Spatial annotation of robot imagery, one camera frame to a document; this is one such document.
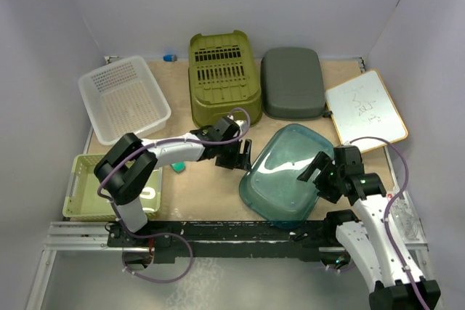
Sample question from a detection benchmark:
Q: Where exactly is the whiteboard with yellow frame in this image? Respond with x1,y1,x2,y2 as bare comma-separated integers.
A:
325,69,408,153

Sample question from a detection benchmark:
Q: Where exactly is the grey plastic tray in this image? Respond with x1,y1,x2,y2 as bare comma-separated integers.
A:
260,46,326,121

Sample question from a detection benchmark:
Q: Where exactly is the small teal green block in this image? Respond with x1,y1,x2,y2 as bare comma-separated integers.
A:
170,162,186,174

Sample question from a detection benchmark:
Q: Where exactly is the white perforated plastic basket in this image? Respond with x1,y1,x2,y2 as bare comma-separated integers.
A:
78,56,171,146

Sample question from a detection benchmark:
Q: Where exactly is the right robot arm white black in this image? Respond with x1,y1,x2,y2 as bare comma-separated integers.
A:
297,145,441,309

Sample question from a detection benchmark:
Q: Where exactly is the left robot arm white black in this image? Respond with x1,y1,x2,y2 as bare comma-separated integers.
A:
94,116,251,246

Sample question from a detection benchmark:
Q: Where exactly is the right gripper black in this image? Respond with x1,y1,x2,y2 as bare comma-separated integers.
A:
297,151,344,203

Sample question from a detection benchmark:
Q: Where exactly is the small blue object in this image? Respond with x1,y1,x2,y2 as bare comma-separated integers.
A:
163,54,177,62

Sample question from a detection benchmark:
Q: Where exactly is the blue transparent basket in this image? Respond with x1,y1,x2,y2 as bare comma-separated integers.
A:
239,123,333,229

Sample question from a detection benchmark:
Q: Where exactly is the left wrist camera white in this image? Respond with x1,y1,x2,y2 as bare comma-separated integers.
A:
228,115,250,139

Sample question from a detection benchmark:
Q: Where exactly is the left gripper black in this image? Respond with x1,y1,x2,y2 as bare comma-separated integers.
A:
217,137,250,172

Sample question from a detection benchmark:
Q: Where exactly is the light green plastic tray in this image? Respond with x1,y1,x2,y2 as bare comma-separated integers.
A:
62,154,163,221

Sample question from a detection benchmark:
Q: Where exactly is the large olive green basket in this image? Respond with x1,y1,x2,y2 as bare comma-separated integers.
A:
188,30,262,127

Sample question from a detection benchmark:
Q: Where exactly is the clear plastic packet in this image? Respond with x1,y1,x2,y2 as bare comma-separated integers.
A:
390,190,427,245

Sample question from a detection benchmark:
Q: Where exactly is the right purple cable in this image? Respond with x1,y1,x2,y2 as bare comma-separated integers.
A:
348,136,433,310

